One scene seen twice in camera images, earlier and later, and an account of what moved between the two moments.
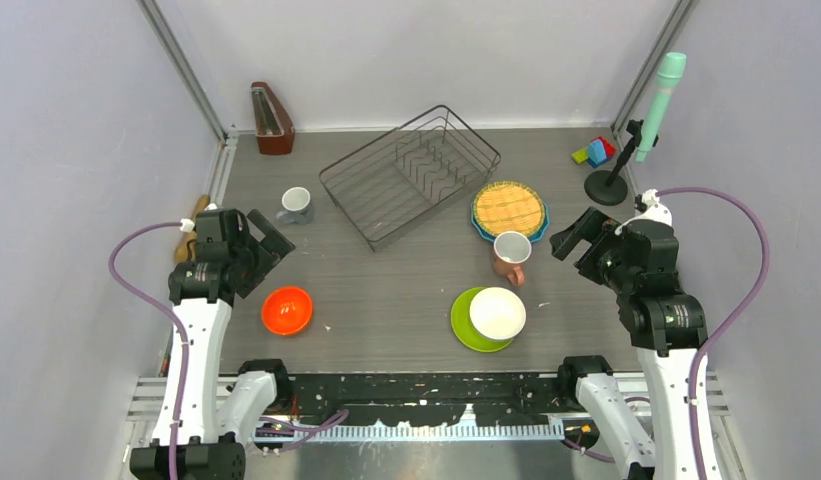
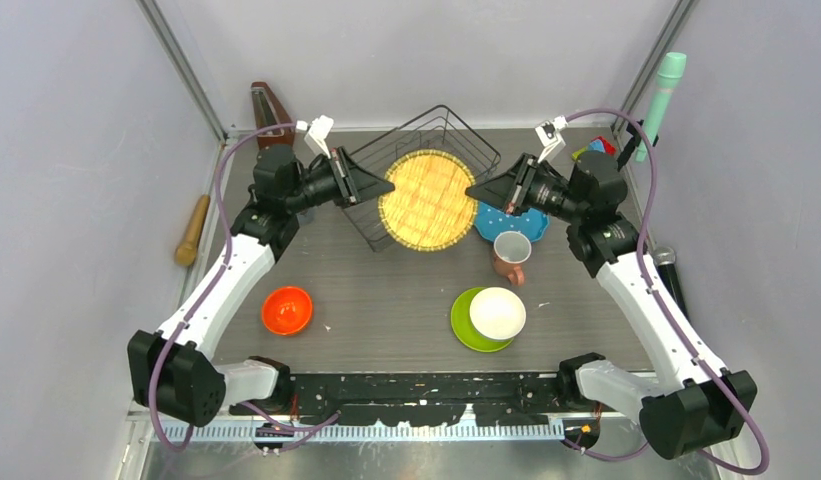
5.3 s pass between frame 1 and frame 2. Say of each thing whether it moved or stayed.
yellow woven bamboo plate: moved
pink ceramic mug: stayed
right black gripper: moved
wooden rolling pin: stayed
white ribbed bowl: stayed
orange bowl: stayed
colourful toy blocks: stayed
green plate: stayed
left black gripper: moved
